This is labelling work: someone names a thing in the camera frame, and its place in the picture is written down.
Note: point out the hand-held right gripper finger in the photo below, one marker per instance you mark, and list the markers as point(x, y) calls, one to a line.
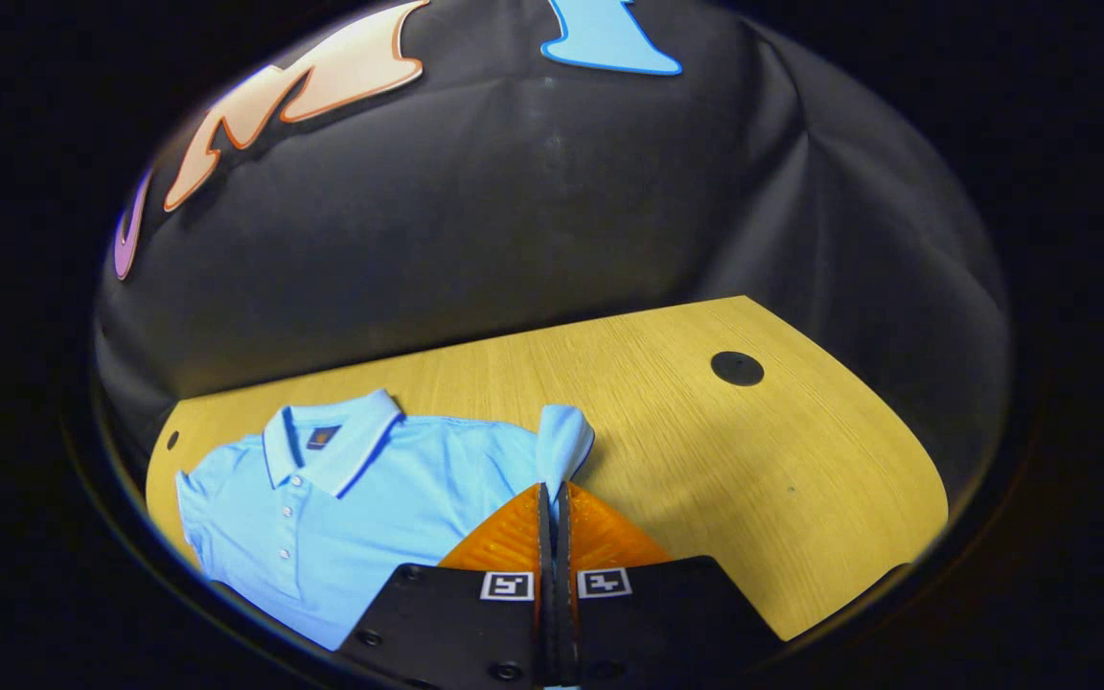
point(546, 575)
point(565, 594)

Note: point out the light blue T-shirt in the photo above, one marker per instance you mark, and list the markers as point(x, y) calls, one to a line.
point(399, 479)

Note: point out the black backdrop cloth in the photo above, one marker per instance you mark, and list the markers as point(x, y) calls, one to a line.
point(514, 211)

